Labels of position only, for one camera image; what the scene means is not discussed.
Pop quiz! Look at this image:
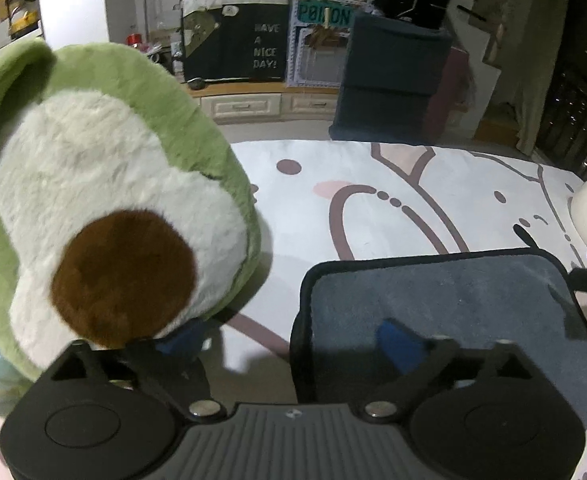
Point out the white drawer cabinet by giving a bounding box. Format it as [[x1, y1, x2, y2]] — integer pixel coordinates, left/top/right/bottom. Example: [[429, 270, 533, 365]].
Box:
[[192, 82, 343, 127]]

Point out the white printed bed sheet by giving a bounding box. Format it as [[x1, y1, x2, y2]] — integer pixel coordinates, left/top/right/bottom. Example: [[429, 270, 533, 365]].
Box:
[[0, 139, 587, 480]]

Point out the framed board with teal label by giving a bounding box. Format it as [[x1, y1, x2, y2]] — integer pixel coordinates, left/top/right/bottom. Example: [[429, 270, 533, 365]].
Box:
[[286, 0, 370, 89]]

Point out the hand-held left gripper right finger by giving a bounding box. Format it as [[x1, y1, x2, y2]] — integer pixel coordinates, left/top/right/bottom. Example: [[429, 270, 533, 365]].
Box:
[[362, 317, 540, 421]]

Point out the black lettered sign board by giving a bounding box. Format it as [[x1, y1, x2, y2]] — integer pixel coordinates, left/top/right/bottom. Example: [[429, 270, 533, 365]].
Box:
[[182, 2, 290, 84]]

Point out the beige curtain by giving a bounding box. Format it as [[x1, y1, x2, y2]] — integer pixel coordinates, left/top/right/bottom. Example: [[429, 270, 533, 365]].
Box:
[[516, 0, 576, 157]]

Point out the green avocado plush toy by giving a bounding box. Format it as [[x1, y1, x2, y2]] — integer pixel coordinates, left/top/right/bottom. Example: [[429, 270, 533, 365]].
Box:
[[0, 39, 263, 403]]

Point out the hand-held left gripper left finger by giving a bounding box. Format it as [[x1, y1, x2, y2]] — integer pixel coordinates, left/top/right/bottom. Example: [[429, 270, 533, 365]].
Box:
[[46, 321, 225, 421]]

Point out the grey towel with black edge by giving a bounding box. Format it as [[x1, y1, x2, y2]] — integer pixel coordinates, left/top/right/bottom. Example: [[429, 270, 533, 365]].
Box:
[[290, 247, 587, 423]]

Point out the dark blue fabric chair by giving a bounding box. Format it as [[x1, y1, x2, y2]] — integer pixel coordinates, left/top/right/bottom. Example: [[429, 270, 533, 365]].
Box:
[[329, 9, 455, 144]]

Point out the yellow container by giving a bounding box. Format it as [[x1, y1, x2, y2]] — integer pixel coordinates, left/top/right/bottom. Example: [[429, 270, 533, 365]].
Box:
[[8, 0, 42, 39]]

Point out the pink box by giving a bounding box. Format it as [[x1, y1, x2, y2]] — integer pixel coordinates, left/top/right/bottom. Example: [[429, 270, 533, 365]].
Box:
[[423, 46, 475, 137]]

